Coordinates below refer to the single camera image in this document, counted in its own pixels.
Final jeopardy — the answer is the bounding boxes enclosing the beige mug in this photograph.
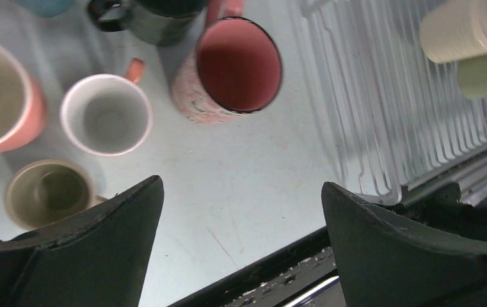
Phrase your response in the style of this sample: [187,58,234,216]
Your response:
[4,159,107,230]

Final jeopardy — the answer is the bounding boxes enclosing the small pink cup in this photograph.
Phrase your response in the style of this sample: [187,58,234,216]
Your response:
[60,58,154,157]

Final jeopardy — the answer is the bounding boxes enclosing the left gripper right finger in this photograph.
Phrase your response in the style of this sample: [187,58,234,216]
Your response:
[321,182,487,306]

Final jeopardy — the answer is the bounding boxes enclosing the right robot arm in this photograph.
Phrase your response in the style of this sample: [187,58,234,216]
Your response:
[391,183,487,242]

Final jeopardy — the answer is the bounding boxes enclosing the light blue mug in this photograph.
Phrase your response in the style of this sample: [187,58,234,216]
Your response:
[16,0,75,18]

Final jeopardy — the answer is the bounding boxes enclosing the grey black mug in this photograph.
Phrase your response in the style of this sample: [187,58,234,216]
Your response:
[86,0,208,46]

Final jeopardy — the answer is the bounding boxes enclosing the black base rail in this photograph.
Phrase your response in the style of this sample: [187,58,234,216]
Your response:
[166,127,487,307]

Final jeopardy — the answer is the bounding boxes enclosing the wire dish rack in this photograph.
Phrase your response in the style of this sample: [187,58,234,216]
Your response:
[289,1,487,206]

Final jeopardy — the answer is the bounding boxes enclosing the cream cup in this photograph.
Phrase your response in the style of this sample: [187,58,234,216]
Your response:
[419,0,487,64]

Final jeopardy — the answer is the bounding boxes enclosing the pink patterned mug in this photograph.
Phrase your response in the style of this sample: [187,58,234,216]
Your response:
[171,1,283,124]

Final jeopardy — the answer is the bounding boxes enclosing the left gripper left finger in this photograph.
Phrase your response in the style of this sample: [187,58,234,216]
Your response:
[0,175,164,306]

